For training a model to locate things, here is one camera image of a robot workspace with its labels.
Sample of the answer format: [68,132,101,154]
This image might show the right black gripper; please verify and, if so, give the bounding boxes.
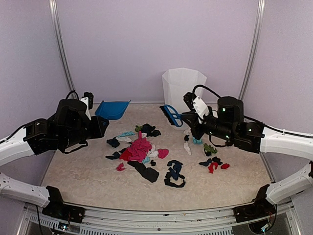
[180,106,235,142]

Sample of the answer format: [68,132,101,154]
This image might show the blue hand brush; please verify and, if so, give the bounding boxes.
[159,104,183,127]

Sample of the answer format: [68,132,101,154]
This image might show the blue plastic dustpan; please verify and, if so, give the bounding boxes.
[95,100,131,120]

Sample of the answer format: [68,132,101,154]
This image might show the translucent white waste bin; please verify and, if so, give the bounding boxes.
[162,68,207,113]

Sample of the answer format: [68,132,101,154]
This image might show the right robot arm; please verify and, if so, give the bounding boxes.
[181,92,313,217]

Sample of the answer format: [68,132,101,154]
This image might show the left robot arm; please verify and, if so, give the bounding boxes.
[0,92,109,218]

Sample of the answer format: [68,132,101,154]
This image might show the red paper scraps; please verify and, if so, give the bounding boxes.
[208,162,230,174]

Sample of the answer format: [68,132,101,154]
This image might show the light blue paper scrap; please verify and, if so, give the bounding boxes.
[192,137,203,145]

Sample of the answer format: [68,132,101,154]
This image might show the white paper scrap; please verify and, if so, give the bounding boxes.
[183,142,192,156]

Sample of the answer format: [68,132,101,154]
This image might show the dark blue scrap left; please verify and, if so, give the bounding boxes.
[106,138,120,148]

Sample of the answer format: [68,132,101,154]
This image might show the green paper scrap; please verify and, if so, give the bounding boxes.
[203,143,218,156]

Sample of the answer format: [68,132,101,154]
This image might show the dark scrap cluster back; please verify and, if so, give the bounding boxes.
[135,123,161,137]

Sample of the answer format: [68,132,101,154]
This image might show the navy blue paper scrap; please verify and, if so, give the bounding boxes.
[167,160,183,180]

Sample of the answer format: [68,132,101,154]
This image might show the small pink paper scrap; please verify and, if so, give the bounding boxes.
[116,163,126,172]

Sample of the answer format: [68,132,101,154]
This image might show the black paper strip loop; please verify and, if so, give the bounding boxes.
[163,171,186,189]

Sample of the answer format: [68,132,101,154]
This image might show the large black paper scrap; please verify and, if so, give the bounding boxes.
[127,161,159,183]

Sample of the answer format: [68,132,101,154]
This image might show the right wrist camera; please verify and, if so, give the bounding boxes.
[183,92,210,123]

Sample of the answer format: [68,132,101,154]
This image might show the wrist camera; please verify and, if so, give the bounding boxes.
[79,92,94,120]
[183,92,210,123]

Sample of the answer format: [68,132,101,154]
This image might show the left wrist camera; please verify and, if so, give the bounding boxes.
[79,92,94,120]

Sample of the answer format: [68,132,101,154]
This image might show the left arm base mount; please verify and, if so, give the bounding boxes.
[42,186,85,224]

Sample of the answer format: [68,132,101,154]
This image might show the front aluminium rail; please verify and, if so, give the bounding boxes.
[22,193,304,235]

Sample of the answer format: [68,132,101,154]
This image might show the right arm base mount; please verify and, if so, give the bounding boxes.
[233,184,276,223]

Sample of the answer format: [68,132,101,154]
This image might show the left aluminium frame post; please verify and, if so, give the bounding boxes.
[48,0,79,99]

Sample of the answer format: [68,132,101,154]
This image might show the aluminium frame post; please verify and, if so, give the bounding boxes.
[48,0,79,99]
[238,0,266,101]

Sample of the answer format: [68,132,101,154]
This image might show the right aluminium frame post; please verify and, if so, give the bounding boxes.
[238,0,266,101]

